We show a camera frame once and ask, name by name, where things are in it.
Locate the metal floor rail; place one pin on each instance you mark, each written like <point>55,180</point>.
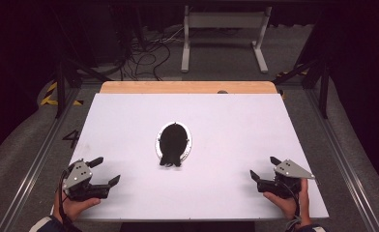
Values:
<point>342,161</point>
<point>36,164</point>

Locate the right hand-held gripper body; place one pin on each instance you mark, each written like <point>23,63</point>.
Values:
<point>290,170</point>

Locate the person's right hand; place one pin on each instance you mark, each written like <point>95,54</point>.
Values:
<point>289,206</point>

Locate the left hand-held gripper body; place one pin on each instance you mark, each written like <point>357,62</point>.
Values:
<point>78,175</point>

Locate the person's left hand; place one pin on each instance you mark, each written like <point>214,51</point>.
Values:
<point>71,208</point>

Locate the yellow black floor tape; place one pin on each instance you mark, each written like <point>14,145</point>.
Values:
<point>285,73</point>
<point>49,101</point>

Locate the wooden table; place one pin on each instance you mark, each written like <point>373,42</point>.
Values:
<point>178,87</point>

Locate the black metal stand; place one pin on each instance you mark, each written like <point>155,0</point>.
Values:
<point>60,87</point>
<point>323,93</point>

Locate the white board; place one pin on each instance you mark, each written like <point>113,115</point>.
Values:
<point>229,129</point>

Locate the oval silver picture frame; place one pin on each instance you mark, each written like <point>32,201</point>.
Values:
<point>173,141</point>

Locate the white metal stand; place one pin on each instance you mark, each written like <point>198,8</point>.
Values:
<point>224,20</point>

